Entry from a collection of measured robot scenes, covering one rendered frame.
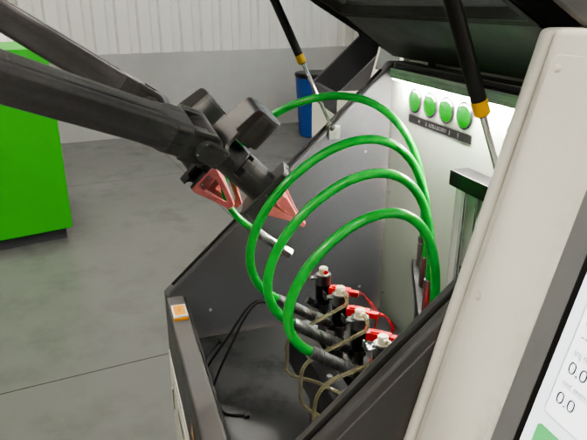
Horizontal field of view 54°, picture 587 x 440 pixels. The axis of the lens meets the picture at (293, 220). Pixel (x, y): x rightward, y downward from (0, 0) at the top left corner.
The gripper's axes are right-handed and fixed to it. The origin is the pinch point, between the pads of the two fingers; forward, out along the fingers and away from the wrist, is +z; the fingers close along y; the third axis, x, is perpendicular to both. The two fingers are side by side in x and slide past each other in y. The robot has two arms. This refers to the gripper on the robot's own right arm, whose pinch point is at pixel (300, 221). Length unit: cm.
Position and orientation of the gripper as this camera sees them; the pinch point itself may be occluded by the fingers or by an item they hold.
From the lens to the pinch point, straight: 100.1
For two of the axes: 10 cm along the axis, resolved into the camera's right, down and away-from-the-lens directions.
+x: -0.4, -3.7, 9.3
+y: 7.0, -6.7, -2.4
